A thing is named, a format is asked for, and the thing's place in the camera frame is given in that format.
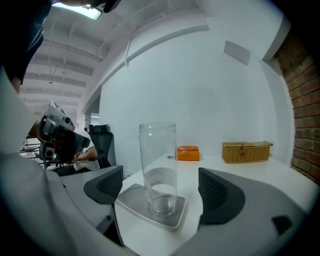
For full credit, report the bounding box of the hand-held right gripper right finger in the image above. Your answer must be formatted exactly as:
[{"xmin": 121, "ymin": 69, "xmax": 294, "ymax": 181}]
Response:
[{"xmin": 174, "ymin": 166, "xmax": 311, "ymax": 256}]

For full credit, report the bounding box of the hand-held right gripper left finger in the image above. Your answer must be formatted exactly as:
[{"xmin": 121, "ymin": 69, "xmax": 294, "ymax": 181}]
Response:
[{"xmin": 59, "ymin": 164, "xmax": 124, "ymax": 235}]

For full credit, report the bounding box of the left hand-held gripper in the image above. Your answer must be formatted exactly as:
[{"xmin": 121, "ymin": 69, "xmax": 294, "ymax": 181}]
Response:
[{"xmin": 37, "ymin": 101, "xmax": 91, "ymax": 163}]

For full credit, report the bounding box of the grey pad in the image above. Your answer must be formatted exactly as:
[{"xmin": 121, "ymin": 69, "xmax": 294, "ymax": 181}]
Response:
[{"xmin": 115, "ymin": 183, "xmax": 186, "ymax": 232}]

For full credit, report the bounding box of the clear plastic cup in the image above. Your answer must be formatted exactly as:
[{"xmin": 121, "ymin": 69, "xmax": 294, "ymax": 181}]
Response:
[{"xmin": 138, "ymin": 121, "xmax": 179, "ymax": 217}]

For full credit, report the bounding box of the black office chair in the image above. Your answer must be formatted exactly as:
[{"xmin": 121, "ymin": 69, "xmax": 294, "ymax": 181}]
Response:
[{"xmin": 88, "ymin": 124, "xmax": 119, "ymax": 171}]

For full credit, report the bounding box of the white table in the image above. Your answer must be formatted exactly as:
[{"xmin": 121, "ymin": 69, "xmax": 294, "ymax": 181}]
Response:
[{"xmin": 113, "ymin": 152, "xmax": 320, "ymax": 251}]

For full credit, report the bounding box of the black metal railing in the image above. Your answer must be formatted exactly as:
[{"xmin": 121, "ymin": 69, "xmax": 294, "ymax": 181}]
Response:
[{"xmin": 21, "ymin": 141, "xmax": 62, "ymax": 167}]

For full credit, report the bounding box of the orange pouch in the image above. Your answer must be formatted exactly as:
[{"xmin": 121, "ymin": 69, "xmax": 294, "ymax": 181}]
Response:
[{"xmin": 176, "ymin": 145, "xmax": 202, "ymax": 162}]

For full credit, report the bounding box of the person's black shirt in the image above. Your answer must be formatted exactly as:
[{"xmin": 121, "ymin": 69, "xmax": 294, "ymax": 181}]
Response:
[{"xmin": 0, "ymin": 0, "xmax": 54, "ymax": 96}]

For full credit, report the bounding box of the ceiling light panel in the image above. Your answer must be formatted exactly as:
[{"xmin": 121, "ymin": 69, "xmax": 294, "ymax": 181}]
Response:
[{"xmin": 51, "ymin": 1, "xmax": 104, "ymax": 21}]

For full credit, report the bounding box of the white wall cable duct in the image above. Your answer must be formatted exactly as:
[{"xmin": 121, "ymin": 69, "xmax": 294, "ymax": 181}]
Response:
[{"xmin": 124, "ymin": 24, "xmax": 210, "ymax": 69}]

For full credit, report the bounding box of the white wall cover plate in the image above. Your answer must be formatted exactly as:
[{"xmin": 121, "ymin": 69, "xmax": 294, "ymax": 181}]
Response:
[{"xmin": 223, "ymin": 40, "xmax": 252, "ymax": 67}]

